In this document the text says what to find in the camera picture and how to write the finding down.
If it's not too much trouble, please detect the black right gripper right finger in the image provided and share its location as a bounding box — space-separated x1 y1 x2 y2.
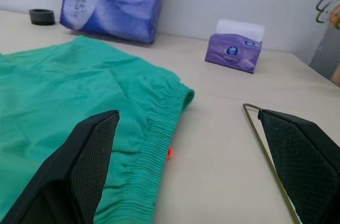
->
258 109 340 224

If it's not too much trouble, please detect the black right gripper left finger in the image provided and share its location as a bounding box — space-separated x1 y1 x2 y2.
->
0 109 121 224

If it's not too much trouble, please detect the olive wire hanger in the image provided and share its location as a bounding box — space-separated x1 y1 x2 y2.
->
242 103 301 223

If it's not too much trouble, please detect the teal green cloth garment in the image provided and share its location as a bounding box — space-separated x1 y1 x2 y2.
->
0 35 196 224

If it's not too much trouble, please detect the small purple tissue box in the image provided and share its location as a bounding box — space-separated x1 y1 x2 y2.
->
204 19 266 74

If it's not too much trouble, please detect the black tape roll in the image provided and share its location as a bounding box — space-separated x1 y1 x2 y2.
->
29 8 56 25

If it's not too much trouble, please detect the large purple tissue pack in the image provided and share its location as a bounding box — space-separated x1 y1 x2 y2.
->
59 0 169 44

